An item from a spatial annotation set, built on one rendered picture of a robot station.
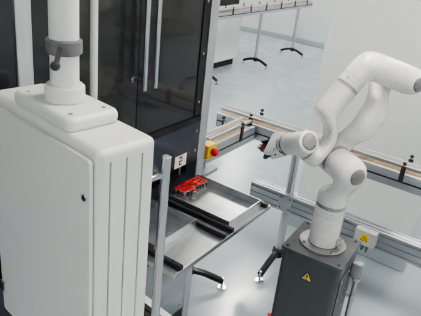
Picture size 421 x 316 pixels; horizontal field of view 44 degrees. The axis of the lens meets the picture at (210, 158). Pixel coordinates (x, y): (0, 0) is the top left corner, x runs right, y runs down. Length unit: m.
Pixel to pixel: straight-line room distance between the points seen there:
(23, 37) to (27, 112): 0.32
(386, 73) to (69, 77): 1.13
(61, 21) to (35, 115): 0.24
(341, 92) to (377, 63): 0.16
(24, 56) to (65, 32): 0.38
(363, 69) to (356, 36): 1.56
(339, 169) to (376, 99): 0.29
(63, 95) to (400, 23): 2.45
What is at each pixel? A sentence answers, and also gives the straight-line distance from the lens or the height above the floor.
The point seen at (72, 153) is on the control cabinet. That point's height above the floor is 1.52.
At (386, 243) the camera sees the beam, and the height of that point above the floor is 0.50.
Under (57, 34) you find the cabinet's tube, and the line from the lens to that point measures 1.27.
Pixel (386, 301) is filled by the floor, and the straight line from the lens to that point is 3.51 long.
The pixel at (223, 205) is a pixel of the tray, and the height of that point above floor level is 0.88.
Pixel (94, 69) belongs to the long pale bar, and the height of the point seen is 1.56.
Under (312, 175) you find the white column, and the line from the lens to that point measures 3.79.
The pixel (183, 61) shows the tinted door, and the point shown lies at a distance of 2.20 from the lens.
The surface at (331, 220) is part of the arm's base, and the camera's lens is 2.10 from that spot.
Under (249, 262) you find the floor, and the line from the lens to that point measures 3.52.
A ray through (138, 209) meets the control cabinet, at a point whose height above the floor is 1.37.
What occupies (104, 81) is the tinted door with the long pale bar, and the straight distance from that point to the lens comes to 1.88.
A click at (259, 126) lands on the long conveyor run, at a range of 3.15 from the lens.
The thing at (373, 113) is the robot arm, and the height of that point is 1.44.
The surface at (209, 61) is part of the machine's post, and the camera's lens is 2.34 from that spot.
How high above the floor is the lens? 2.01
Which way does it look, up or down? 24 degrees down
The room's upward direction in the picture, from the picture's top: 6 degrees clockwise
